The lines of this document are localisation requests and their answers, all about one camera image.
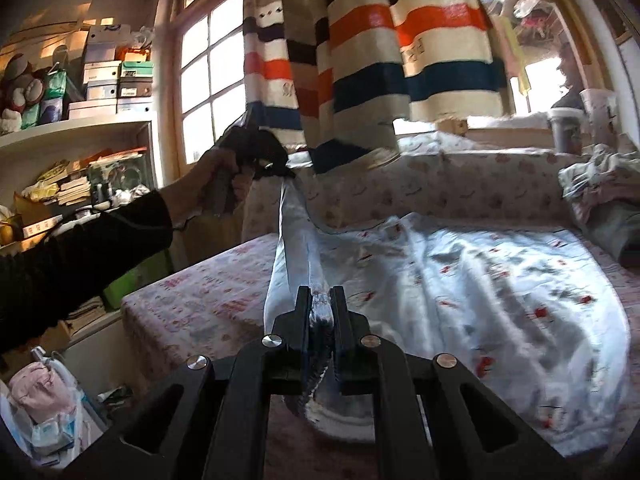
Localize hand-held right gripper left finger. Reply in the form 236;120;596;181
65;285;313;480

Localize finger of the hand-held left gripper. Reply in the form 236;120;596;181
255;157;297;179

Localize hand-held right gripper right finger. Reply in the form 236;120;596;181
330;286;571;480

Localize light blue cat-print pants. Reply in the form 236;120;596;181
262;170;633;458

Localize person's left forearm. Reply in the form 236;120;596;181
0;189;175;356

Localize person's left hand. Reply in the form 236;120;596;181
167;149;253;221

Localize stack of shoe boxes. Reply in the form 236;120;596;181
67;22;156;121

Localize green box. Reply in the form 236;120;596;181
102;250;173;311

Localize pile of books and papers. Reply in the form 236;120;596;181
22;147;151;206

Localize cream printed headboard cover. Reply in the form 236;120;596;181
240;132;596;246

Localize white shelf unit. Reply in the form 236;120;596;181
0;119;156;341

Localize green packet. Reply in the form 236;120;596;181
42;70;68;126

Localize brown stuffed toy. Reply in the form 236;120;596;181
0;52;48;133

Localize yellow hanging cloth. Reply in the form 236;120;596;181
500;17;531;96

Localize clear plastic bag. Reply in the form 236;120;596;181
0;347;108;468

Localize pink folded garment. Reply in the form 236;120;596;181
570;190;640;231

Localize dark container with white lid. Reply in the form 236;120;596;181
546;109;583;153

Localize white cat-print garment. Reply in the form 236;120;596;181
557;145;640;206

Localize tall printed plastic cup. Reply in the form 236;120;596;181
579;89;618;133

